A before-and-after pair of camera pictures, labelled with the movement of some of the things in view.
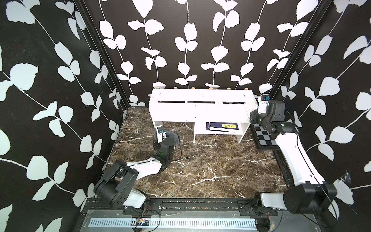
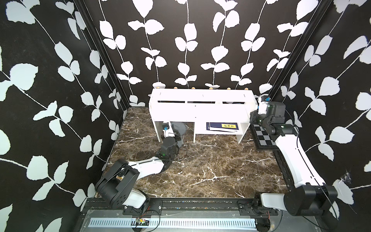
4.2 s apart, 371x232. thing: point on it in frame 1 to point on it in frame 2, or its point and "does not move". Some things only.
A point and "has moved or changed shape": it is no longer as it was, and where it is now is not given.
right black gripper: x=255 y=113 does not move
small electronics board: x=140 y=222 does not move
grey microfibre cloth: x=173 y=136 has moved or changed shape
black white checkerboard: x=263 y=138 does not move
